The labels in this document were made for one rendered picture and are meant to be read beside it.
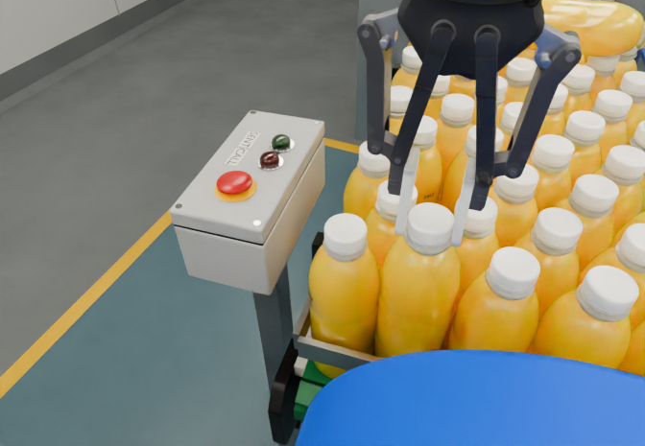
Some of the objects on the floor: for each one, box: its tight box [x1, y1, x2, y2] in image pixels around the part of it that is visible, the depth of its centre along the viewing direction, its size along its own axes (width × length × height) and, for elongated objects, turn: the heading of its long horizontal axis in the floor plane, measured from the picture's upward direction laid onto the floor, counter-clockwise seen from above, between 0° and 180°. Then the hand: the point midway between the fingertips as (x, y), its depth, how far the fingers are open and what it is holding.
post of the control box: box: [252, 262, 302, 446], centre depth 94 cm, size 4×4×100 cm
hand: (434, 199), depth 39 cm, fingers closed on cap, 4 cm apart
